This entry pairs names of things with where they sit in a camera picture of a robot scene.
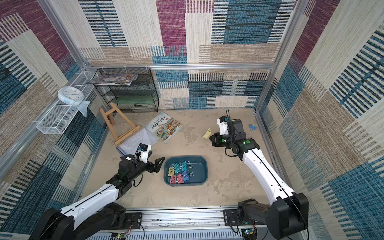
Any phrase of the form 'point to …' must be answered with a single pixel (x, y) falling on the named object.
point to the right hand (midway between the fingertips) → (209, 136)
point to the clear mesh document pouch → (130, 146)
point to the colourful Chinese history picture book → (164, 127)
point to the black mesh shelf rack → (140, 96)
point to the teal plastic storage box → (200, 169)
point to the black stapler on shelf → (139, 106)
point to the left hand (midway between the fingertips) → (157, 154)
